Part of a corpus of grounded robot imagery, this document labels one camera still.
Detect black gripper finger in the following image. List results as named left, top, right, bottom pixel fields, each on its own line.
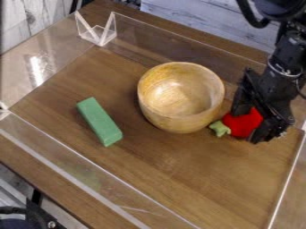
left=249, top=118, right=289, bottom=144
left=231, top=80, right=257, bottom=116

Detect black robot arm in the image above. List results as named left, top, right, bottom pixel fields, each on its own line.
left=231, top=0, right=306, bottom=144

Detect clear acrylic corner bracket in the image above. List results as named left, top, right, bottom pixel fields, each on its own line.
left=74, top=12, right=118, bottom=47

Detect red plush strawberry toy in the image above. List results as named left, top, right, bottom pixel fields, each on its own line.
left=210, top=107, right=263, bottom=138

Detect wooden bowl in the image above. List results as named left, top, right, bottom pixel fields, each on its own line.
left=138, top=62, right=225, bottom=133

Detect clear acrylic tray wall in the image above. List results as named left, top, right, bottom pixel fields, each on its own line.
left=0, top=13, right=305, bottom=229

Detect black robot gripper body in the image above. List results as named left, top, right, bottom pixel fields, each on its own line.
left=242, top=61, right=303, bottom=127

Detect green rectangular block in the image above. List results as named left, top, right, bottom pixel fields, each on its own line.
left=76, top=97, right=123, bottom=147

